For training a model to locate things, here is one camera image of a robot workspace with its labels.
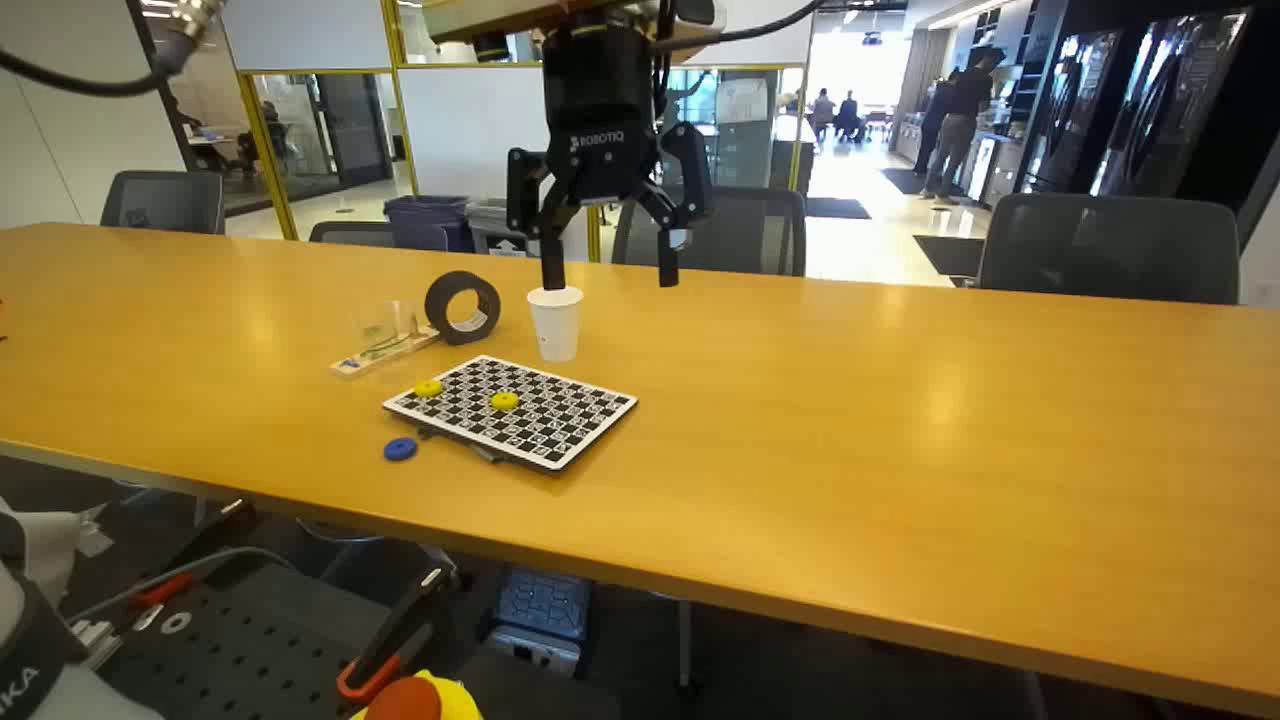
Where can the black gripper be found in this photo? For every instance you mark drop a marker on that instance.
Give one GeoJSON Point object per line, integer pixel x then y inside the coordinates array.
{"type": "Point", "coordinates": [600, 106]}

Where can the yellow disc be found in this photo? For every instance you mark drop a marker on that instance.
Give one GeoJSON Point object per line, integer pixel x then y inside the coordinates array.
{"type": "Point", "coordinates": [506, 396]}
{"type": "Point", "coordinates": [426, 389]}

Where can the blue disc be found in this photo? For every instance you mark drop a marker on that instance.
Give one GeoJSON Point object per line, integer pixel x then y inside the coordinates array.
{"type": "Point", "coordinates": [403, 451]}

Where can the white paper cup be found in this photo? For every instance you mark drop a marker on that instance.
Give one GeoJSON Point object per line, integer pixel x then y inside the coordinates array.
{"type": "Point", "coordinates": [557, 324]}

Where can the clear plastic cup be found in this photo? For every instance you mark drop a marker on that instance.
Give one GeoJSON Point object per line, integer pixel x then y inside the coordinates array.
{"type": "Point", "coordinates": [397, 321]}

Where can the black mesh office chair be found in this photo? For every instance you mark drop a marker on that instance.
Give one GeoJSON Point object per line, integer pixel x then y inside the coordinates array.
{"type": "Point", "coordinates": [734, 233]}

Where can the white partition panel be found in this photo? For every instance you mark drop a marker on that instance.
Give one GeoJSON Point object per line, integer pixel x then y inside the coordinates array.
{"type": "Point", "coordinates": [465, 124]}

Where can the black tape roll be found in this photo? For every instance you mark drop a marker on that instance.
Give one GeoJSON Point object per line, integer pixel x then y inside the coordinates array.
{"type": "Point", "coordinates": [443, 299]}

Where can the black dotted white board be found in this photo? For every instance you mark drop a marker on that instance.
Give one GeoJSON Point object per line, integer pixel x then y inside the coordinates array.
{"type": "Point", "coordinates": [512, 409]}

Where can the clear plastic object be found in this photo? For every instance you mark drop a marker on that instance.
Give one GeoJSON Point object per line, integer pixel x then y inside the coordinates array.
{"type": "Point", "coordinates": [361, 359]}

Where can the standing person in black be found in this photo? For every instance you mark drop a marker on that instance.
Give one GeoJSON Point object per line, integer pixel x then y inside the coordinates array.
{"type": "Point", "coordinates": [963, 124]}

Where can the blue box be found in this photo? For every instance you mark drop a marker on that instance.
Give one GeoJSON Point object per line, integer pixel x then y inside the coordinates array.
{"type": "Point", "coordinates": [541, 615]}

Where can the metal table leg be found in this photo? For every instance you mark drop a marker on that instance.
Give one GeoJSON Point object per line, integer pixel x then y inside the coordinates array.
{"type": "Point", "coordinates": [689, 646]}

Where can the wide grey office chair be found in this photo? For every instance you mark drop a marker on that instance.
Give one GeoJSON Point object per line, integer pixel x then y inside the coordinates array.
{"type": "Point", "coordinates": [1115, 247]}

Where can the black glossy cabinet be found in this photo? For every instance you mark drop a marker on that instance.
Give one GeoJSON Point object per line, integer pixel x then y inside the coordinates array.
{"type": "Point", "coordinates": [1134, 100]}

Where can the red yellow emergency button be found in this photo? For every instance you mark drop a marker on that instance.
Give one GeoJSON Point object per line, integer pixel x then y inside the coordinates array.
{"type": "Point", "coordinates": [420, 699]}

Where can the black perforated plate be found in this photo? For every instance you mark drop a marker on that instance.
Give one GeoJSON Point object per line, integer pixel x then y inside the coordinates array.
{"type": "Point", "coordinates": [255, 646]}

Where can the grey labelled device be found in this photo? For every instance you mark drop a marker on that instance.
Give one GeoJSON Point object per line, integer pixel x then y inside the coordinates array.
{"type": "Point", "coordinates": [33, 652]}

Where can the brown wooden camera mount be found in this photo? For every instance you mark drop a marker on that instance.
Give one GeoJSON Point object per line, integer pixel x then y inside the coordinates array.
{"type": "Point", "coordinates": [487, 14]}

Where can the yellow frame post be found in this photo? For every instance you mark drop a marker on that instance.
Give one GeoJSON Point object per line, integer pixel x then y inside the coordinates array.
{"type": "Point", "coordinates": [269, 163]}

